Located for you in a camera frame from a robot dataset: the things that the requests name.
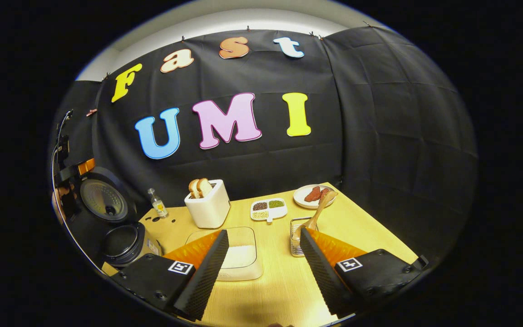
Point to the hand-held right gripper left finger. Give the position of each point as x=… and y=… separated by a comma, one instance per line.
x=207, y=272

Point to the pink clothes peg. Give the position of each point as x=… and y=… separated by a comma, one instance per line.
x=91, y=111

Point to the white divided grain dish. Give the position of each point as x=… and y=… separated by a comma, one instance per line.
x=268, y=213

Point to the white rice container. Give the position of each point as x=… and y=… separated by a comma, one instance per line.
x=243, y=272

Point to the wooden spoon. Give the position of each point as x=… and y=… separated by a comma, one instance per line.
x=320, y=211

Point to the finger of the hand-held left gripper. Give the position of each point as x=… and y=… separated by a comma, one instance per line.
x=86, y=166

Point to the toasted bread slice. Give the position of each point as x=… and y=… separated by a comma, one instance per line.
x=193, y=188
x=204, y=187

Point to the clear chopstick holder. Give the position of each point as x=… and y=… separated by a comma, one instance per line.
x=294, y=247

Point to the red meat piece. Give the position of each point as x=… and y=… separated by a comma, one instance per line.
x=324, y=193
x=312, y=194

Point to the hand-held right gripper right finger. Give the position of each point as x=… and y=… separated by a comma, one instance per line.
x=320, y=272

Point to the dark blue rice cooker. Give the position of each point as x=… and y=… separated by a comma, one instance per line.
x=120, y=243

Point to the white toaster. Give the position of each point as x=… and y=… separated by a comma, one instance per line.
x=209, y=211

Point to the small glass bottle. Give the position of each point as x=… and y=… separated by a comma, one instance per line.
x=158, y=206

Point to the white round plate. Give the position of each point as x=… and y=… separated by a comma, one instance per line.
x=300, y=196

